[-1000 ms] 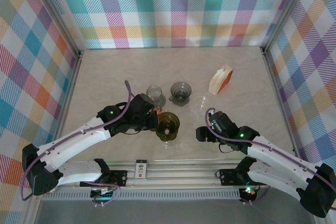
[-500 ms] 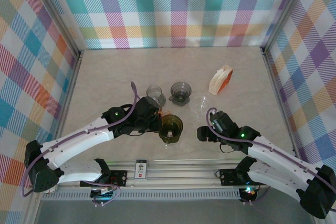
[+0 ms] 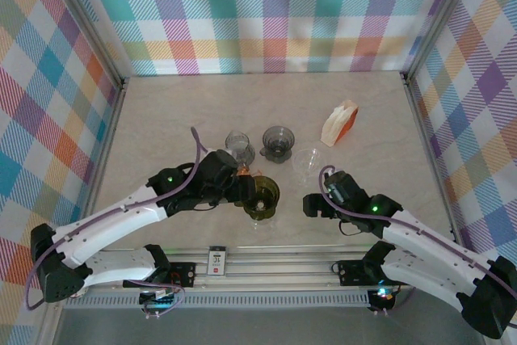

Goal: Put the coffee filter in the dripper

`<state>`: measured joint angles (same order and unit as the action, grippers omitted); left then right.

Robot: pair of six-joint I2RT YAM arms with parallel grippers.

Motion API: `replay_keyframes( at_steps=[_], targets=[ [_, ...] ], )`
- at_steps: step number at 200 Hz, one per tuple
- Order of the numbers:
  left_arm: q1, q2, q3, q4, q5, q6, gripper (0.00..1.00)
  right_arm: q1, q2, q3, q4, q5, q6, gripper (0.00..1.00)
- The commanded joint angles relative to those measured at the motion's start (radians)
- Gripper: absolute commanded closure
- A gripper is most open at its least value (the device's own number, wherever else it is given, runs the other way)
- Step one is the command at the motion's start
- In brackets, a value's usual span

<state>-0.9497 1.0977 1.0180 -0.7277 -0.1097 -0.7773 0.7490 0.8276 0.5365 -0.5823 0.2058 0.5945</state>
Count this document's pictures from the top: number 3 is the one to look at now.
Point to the smoke grey coffee server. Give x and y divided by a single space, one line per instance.
236 141

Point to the aluminium frame post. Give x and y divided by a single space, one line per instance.
87 26
440 18

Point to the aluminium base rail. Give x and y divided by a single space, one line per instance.
282 264

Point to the orange plastic coffee server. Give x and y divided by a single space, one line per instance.
244 171

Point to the white label card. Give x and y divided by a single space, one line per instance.
217 262

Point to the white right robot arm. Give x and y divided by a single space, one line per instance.
424 240

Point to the olive green coffee dripper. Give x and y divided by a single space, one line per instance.
268 195

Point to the clear plastic coffee dripper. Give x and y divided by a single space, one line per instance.
307 159

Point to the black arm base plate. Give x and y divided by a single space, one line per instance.
183 274
351 274

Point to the aluminium side rail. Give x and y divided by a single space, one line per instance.
107 135
428 139

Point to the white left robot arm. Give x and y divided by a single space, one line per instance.
113 215

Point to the dark grey coffee dripper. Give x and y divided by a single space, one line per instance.
278 137

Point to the orange filter holder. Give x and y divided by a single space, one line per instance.
350 124

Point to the small controller board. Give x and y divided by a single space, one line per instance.
383 296
155 300

